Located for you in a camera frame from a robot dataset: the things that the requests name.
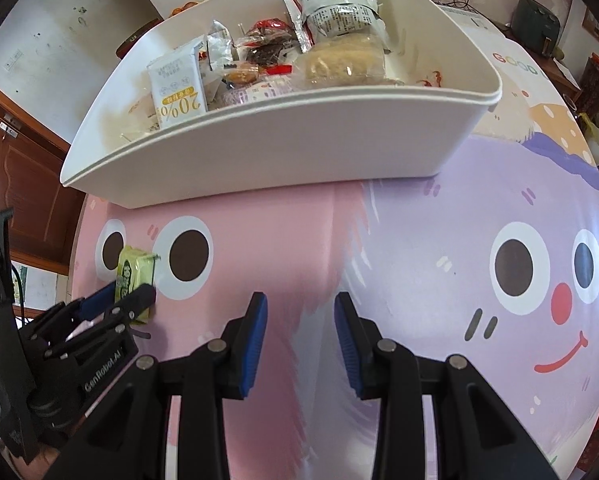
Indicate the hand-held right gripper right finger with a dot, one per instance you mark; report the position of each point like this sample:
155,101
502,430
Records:
348,345

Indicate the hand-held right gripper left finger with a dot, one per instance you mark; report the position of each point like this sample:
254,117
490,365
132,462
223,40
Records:
253,345

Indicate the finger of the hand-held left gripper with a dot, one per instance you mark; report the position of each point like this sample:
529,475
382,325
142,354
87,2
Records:
134,304
99,301

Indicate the green yellow snack packet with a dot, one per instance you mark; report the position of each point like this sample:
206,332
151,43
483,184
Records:
134,270

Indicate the white plastic storage box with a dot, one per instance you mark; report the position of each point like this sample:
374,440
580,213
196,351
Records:
304,140

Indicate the orange white snack packet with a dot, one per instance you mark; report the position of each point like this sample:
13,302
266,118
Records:
177,85

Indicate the white purple packet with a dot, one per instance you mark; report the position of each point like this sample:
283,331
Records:
267,88

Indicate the silver grey small packet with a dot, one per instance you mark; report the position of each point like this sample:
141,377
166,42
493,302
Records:
219,52

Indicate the clear noodle cake packet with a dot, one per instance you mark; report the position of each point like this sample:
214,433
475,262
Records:
339,60

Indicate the dark red date packet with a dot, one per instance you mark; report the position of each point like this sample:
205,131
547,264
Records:
272,47

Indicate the grey white packet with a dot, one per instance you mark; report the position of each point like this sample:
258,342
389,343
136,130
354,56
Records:
342,15

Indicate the cartoon printed table mat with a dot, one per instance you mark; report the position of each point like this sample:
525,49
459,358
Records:
429,260

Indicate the brown wooden door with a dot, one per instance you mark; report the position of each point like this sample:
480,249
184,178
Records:
24,175

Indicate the dark jar with red lid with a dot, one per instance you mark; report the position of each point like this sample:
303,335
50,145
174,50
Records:
597,82

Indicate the dark green air fryer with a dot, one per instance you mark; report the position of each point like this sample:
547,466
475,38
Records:
534,22

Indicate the white wall switch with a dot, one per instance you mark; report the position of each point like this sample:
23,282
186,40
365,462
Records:
14,60

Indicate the wooden wall niche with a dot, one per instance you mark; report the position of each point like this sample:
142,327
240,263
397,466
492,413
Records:
594,27

